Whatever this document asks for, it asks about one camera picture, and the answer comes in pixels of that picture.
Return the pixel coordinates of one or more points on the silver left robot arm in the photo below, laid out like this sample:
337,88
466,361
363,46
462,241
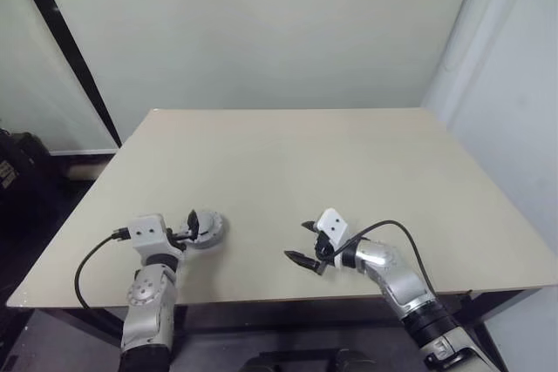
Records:
148,293

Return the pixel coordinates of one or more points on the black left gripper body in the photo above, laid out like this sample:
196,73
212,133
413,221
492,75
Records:
176,239

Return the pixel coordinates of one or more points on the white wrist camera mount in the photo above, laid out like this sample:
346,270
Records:
148,232
333,226

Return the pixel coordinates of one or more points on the black table frame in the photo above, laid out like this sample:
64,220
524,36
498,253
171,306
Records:
261,315

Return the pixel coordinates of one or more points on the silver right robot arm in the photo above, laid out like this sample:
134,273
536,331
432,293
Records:
392,276

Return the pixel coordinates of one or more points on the black diagonal frame bar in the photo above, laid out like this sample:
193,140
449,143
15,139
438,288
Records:
74,49

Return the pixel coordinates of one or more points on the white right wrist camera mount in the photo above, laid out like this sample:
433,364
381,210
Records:
333,226

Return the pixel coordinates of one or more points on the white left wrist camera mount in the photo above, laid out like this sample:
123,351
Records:
148,232

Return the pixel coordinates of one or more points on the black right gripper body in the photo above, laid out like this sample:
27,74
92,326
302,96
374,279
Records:
324,250

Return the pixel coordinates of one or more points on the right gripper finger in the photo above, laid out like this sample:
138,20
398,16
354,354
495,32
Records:
309,224
303,261

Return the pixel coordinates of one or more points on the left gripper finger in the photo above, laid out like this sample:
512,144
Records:
186,237
192,218

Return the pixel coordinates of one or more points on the dark rounded shape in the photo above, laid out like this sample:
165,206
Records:
355,361

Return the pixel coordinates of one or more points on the motor cover with circuit board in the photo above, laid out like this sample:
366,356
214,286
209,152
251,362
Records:
211,224

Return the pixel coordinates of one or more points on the black bag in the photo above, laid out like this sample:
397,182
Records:
26,163

